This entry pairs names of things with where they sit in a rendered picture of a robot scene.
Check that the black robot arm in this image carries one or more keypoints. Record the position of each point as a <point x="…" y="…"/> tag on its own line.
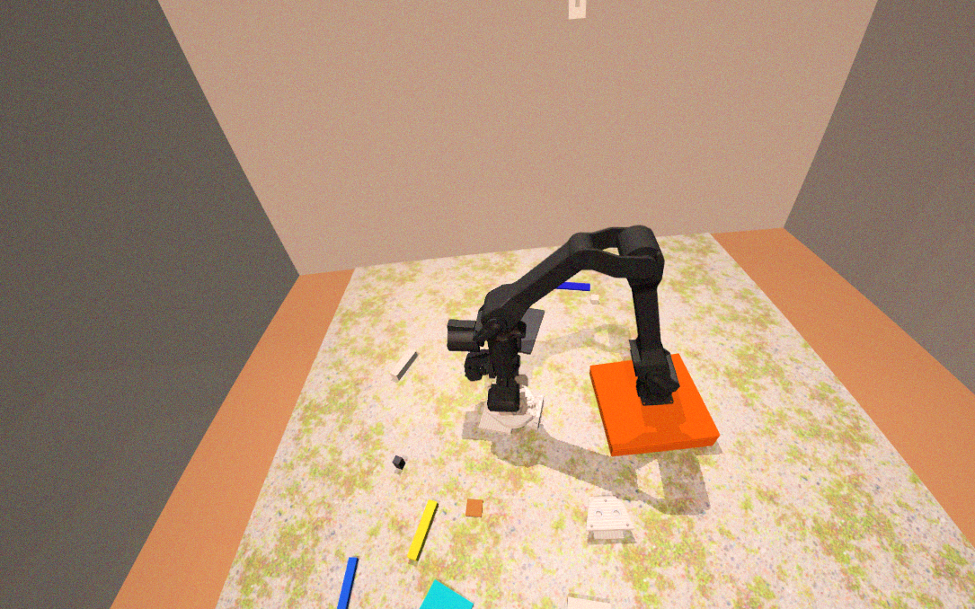
<point x="640" y="261"/>

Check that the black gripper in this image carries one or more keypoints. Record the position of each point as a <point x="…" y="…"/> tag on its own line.
<point x="504" y="396"/>

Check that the teal flat plate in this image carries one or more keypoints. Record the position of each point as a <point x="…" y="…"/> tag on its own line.
<point x="442" y="597"/>

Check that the yellow rectangular bar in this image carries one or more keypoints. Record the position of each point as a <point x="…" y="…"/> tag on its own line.
<point x="422" y="531"/>

